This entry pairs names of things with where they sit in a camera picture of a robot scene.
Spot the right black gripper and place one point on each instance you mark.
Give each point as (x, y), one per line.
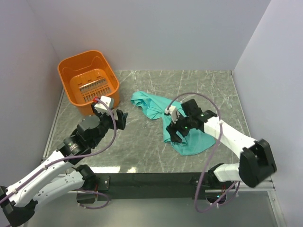
(172, 130)

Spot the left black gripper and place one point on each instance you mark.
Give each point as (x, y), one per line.
(120, 123)

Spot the teal t-shirt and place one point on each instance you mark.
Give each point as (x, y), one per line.
(153, 108)

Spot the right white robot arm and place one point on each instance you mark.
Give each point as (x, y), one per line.
(256, 161)

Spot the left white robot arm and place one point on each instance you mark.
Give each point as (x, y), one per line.
(20, 200)

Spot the orange plastic basket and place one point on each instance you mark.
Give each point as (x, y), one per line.
(88, 75)

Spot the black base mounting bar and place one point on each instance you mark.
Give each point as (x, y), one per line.
(146, 185)

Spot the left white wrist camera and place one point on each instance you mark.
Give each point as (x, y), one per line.
(103, 104)

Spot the aluminium frame rail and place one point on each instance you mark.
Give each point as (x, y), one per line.
(50, 137)

